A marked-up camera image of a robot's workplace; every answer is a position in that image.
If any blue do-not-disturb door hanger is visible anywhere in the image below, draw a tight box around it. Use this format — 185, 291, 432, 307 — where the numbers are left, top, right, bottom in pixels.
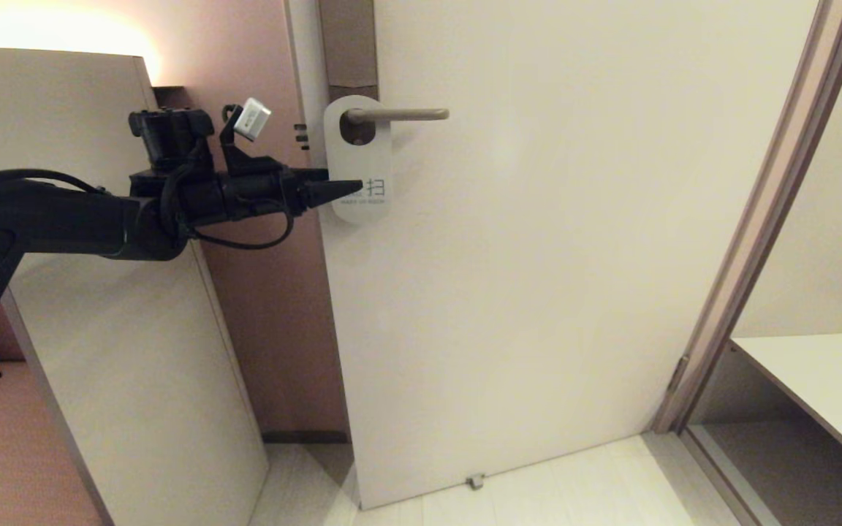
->
323, 95, 394, 224

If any metal lock plate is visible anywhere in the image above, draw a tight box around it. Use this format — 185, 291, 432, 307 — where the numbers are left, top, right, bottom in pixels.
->
319, 0, 379, 103

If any white door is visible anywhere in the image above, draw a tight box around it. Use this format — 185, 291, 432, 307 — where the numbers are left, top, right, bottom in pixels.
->
286, 0, 820, 512

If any thick black braided sleeve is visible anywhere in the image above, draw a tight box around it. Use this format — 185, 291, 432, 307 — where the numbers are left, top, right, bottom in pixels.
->
160, 162, 206, 240

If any beige upright panel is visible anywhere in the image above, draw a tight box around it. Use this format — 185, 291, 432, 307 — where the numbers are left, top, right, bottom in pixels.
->
0, 48, 270, 526

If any dark skirting board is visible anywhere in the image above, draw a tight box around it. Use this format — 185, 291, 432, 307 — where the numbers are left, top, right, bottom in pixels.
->
263, 430, 351, 445

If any white shelf board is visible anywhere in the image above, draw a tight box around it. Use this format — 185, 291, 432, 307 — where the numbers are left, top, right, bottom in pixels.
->
729, 332, 842, 489

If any black camera bracket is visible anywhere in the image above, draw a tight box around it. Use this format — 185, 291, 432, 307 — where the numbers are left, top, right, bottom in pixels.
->
220, 104, 283, 178

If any black braided cable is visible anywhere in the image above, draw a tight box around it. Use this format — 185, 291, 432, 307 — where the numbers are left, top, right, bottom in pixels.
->
191, 208, 295, 251

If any metal door handle lever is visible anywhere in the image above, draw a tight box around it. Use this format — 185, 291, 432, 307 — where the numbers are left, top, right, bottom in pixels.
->
346, 108, 450, 123

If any beige door frame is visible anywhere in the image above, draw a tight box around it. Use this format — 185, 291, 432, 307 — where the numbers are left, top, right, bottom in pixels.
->
651, 0, 842, 438

